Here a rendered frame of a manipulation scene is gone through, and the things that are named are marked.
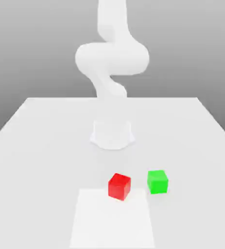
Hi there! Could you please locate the small red cube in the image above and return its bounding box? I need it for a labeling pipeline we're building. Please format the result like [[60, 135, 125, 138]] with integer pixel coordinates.
[[107, 172, 132, 201]]

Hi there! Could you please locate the small green cube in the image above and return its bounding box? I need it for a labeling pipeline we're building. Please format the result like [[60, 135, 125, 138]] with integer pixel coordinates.
[[147, 169, 169, 195]]

